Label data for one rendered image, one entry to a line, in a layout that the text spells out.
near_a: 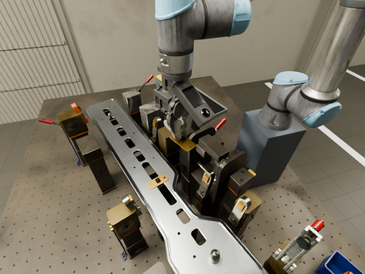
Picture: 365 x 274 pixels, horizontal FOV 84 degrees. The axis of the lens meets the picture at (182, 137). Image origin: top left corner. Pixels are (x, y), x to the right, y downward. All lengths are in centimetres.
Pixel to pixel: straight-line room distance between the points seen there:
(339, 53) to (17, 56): 286
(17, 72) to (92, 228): 230
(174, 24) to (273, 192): 105
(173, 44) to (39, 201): 115
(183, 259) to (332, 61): 73
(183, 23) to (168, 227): 61
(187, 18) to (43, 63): 262
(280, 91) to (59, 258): 117
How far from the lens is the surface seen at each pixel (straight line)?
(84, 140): 106
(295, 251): 67
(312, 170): 252
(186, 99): 47
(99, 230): 114
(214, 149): 71
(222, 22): 46
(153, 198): 81
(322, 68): 78
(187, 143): 59
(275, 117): 97
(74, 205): 126
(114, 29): 278
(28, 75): 306
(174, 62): 45
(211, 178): 74
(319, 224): 71
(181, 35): 43
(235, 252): 75
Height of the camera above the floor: 170
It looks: 43 degrees down
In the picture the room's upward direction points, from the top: straight up
